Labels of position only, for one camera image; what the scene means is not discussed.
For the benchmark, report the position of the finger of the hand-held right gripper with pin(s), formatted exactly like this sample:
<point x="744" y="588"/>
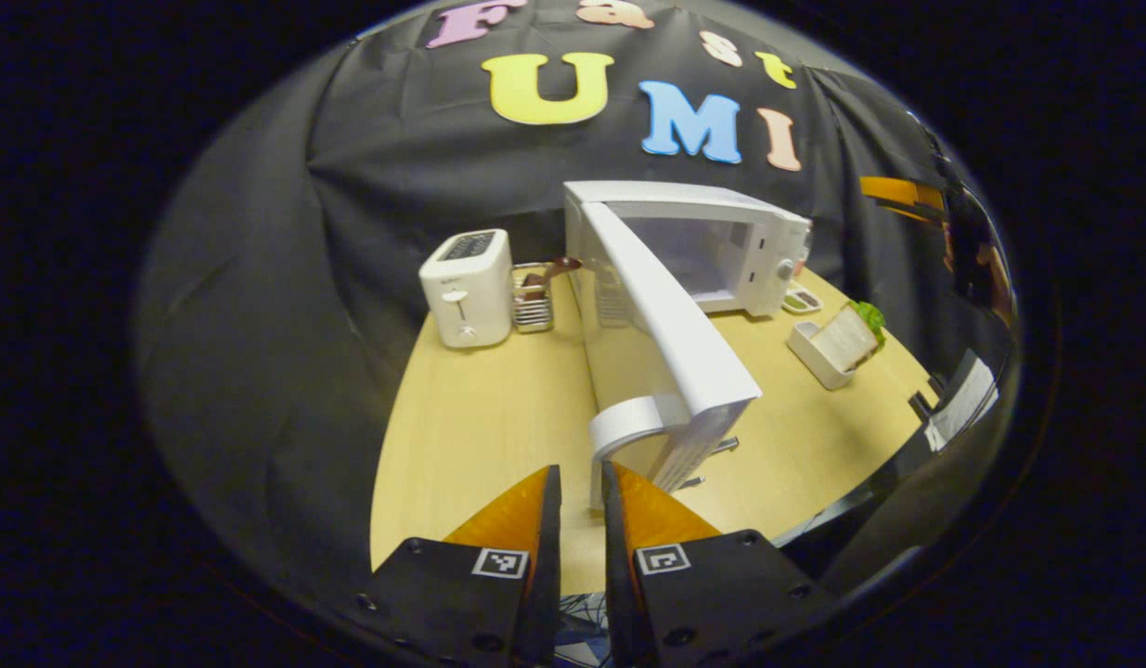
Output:
<point x="920" y="214"/>
<point x="893" y="188"/>

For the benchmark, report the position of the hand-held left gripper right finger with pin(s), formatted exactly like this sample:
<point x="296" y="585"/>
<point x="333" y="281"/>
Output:
<point x="612" y="557"/>

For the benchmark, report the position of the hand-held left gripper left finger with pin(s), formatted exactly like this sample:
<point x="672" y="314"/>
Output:
<point x="551" y="557"/>

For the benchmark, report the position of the lettuce sandwich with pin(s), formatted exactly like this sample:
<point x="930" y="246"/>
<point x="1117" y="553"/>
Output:
<point x="856" y="334"/>

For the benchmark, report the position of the white microwave oven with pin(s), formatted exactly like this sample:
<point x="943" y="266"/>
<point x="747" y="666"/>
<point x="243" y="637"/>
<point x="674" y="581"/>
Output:
<point x="684" y="334"/>

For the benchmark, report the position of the divided dish of beans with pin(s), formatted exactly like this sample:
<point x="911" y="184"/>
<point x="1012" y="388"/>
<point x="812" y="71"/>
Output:
<point x="803" y="301"/>

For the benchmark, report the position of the white paper sheet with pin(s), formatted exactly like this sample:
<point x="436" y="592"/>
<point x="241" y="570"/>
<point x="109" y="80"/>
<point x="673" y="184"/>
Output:
<point x="962" y="404"/>

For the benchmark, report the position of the white rectangular dish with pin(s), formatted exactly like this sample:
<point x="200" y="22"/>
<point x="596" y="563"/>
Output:
<point x="814" y="357"/>

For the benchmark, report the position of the black block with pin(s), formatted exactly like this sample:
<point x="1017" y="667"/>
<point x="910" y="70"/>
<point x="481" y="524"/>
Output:
<point x="920" y="406"/>

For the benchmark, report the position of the clear utensil holder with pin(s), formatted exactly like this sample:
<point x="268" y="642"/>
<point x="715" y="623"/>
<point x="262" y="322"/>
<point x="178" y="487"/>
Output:
<point x="533" y="311"/>

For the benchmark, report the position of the white toaster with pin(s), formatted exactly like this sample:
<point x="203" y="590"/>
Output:
<point x="466" y="288"/>

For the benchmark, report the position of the brown utensil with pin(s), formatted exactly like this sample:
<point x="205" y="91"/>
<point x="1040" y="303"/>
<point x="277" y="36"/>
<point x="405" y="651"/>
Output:
<point x="549" y="271"/>

